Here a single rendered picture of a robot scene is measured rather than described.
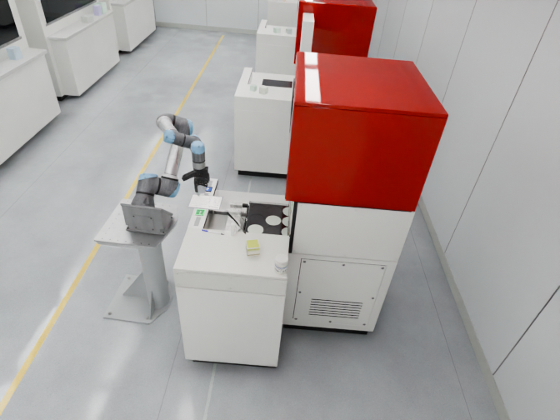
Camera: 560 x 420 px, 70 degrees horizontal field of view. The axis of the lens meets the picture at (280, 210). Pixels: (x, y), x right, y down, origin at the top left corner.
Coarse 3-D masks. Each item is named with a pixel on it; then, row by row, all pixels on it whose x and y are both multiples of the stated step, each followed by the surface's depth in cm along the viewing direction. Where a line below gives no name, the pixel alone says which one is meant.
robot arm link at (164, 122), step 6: (162, 114) 254; (168, 114) 257; (156, 120) 254; (162, 120) 247; (168, 120) 248; (162, 126) 240; (168, 126) 235; (168, 132) 223; (174, 132) 225; (168, 138) 223; (174, 138) 224; (180, 138) 226; (174, 144) 228; (180, 144) 228
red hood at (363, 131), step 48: (336, 96) 199; (384, 96) 203; (432, 96) 208; (288, 144) 258; (336, 144) 203; (384, 144) 201; (432, 144) 200; (288, 192) 223; (336, 192) 221; (384, 192) 220
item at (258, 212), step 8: (256, 208) 272; (264, 208) 272; (272, 208) 273; (280, 208) 273; (248, 216) 265; (256, 216) 265; (264, 216) 266; (280, 216) 267; (248, 224) 258; (264, 224) 259; (280, 224) 260; (264, 232) 253; (272, 232) 253; (280, 232) 254
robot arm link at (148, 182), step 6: (144, 174) 255; (150, 174) 256; (156, 174) 260; (138, 180) 256; (144, 180) 254; (150, 180) 255; (156, 180) 258; (138, 186) 255; (144, 186) 254; (150, 186) 255; (156, 186) 257; (150, 192) 255; (156, 192) 260
